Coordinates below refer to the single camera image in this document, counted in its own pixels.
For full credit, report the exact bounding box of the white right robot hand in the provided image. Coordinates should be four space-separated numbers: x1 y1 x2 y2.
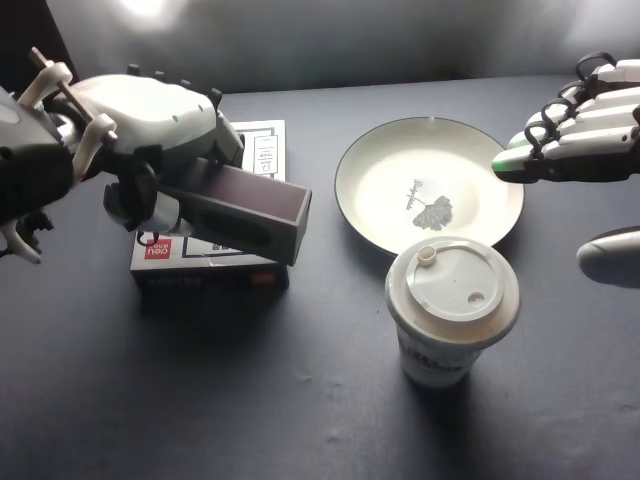
490 51 640 290

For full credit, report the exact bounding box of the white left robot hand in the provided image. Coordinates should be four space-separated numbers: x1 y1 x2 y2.
64 63 247 237

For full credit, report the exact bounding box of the grey rectangular cardboard box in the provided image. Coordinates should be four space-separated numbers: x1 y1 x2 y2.
153 156 314 267

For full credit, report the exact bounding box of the white lidded paper cup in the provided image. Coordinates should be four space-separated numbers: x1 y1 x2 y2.
383 236 522 389

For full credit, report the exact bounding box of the white calculator box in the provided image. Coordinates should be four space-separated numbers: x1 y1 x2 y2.
129 118 291 290

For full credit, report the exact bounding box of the white plate with dark rim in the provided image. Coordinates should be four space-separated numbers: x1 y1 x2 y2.
334 115 526 259

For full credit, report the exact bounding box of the dark background panel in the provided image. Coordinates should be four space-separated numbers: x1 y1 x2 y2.
0 0 77 99

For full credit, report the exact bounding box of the white backdrop sheet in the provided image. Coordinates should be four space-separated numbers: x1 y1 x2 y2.
47 0 640 96

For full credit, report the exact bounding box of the grey table cloth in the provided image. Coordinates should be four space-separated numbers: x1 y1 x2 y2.
0 73 640 480

